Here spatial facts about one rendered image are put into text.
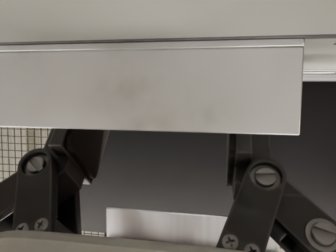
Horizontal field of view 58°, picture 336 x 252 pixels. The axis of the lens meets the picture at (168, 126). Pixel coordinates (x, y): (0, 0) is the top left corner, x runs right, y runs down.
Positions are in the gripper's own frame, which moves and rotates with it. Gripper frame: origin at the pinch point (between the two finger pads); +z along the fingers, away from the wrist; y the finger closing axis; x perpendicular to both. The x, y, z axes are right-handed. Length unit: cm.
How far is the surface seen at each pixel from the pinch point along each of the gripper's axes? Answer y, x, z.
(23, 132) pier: -259, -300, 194
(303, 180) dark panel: 20, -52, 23
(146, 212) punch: -1.7, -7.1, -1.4
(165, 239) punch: -0.5, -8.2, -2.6
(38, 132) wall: -245, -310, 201
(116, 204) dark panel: -21, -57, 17
